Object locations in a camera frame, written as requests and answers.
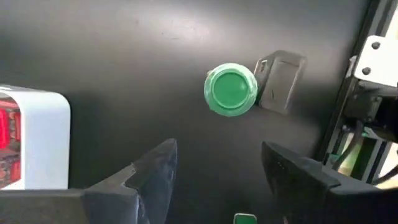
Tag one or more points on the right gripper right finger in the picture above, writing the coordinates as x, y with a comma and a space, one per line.
304, 193

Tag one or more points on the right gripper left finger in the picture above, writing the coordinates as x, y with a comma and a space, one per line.
146, 193

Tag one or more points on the dark grey plastic part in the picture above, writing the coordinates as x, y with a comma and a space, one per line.
281, 84

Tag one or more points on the glass jars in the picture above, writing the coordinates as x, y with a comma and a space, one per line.
230, 90

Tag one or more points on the red smoked paprika tin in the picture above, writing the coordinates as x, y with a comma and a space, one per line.
4, 127

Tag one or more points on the white plastic bin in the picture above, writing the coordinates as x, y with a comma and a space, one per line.
46, 140

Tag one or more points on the black aluminium table frame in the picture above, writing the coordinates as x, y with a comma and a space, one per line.
334, 130

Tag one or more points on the white metal bracket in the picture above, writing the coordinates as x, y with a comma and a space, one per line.
379, 65

